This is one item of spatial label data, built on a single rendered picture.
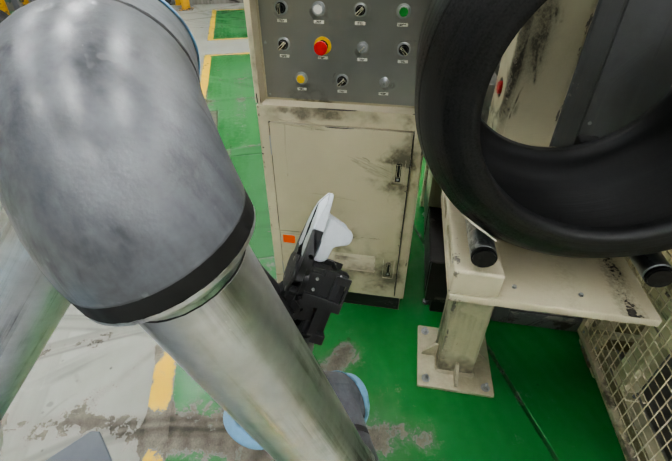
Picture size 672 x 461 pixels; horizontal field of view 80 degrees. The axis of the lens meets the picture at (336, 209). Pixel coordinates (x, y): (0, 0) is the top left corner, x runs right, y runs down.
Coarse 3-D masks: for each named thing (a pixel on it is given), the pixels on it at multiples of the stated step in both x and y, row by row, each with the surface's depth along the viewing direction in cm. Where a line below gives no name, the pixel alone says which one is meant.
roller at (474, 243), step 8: (472, 224) 75; (472, 232) 74; (480, 232) 73; (472, 240) 72; (480, 240) 71; (488, 240) 71; (472, 248) 71; (480, 248) 69; (488, 248) 69; (472, 256) 70; (480, 256) 70; (488, 256) 69; (496, 256) 70; (480, 264) 71; (488, 264) 70
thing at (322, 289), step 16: (288, 272) 57; (320, 272) 55; (336, 272) 55; (288, 288) 54; (304, 288) 54; (320, 288) 55; (336, 288) 56; (304, 304) 55; (320, 304) 55; (336, 304) 55; (304, 320) 57; (320, 320) 57; (304, 336) 57; (320, 336) 58
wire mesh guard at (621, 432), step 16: (656, 288) 96; (592, 320) 125; (592, 336) 122; (624, 336) 106; (656, 336) 94; (592, 352) 122; (608, 352) 113; (624, 352) 106; (640, 352) 99; (592, 368) 119; (608, 368) 112; (640, 368) 99; (608, 384) 111; (608, 400) 109; (656, 400) 92; (624, 432) 102; (640, 432) 96; (656, 432) 90; (624, 448) 100
